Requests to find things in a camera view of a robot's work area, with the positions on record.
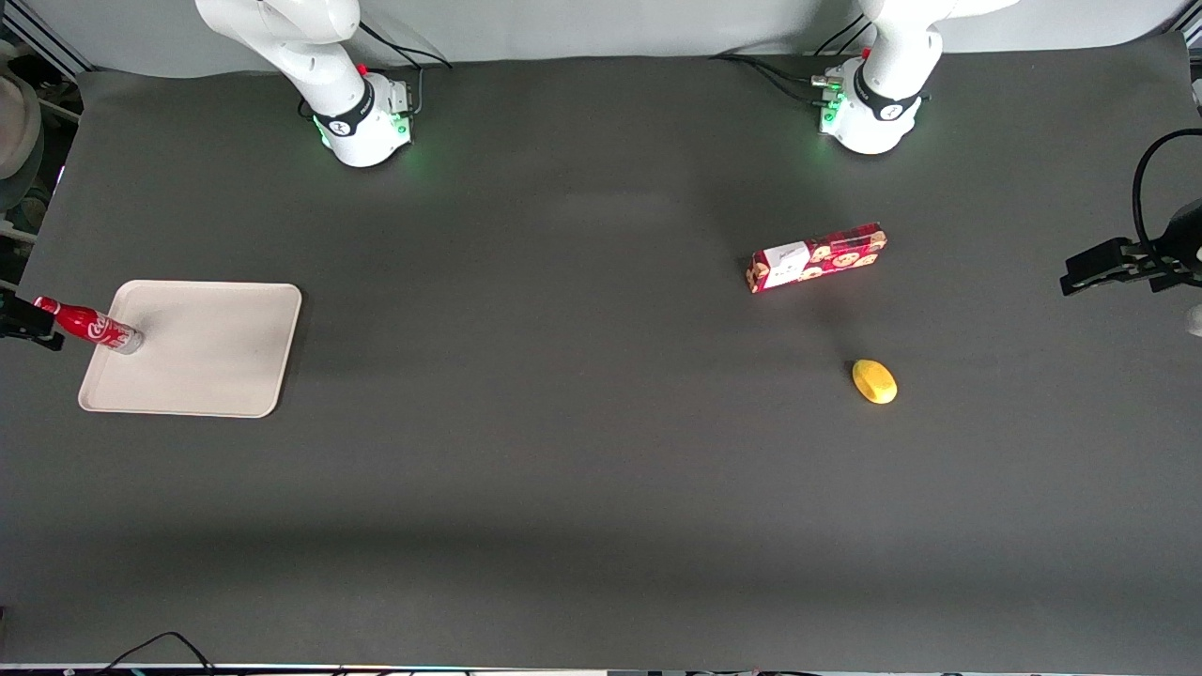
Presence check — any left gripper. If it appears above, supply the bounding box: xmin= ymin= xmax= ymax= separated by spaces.
xmin=1060 ymin=200 xmax=1202 ymax=298

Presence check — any red coke bottle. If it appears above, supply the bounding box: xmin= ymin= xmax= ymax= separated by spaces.
xmin=34 ymin=295 xmax=146 ymax=356

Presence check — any beige plastic tray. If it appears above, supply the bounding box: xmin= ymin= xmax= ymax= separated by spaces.
xmin=78 ymin=280 xmax=303 ymax=419

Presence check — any beige round object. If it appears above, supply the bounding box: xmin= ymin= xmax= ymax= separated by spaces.
xmin=0 ymin=42 xmax=44 ymax=209

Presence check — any yellow lemon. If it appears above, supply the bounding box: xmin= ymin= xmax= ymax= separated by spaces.
xmin=852 ymin=359 xmax=899 ymax=406

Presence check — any red cookie box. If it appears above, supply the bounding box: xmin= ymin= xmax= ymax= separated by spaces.
xmin=747 ymin=222 xmax=889 ymax=295

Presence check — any dark grey table mat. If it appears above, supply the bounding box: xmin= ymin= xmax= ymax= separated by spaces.
xmin=0 ymin=33 xmax=1202 ymax=673

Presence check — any black left wrist camera cable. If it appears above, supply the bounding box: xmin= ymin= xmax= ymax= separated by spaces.
xmin=1131 ymin=129 xmax=1202 ymax=249

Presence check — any thin black floor cable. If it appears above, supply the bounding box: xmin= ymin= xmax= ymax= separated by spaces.
xmin=99 ymin=632 xmax=219 ymax=676

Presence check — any black left arm base cable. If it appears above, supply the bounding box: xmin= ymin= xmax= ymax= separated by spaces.
xmin=813 ymin=13 xmax=879 ymax=57
xmin=709 ymin=53 xmax=844 ymax=106

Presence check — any black arm base cable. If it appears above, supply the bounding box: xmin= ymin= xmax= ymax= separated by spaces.
xmin=709 ymin=53 xmax=844 ymax=106
xmin=813 ymin=13 xmax=879 ymax=57
xmin=355 ymin=23 xmax=459 ymax=119

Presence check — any black right arm base cable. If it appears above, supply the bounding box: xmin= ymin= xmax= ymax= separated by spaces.
xmin=355 ymin=23 xmax=459 ymax=119

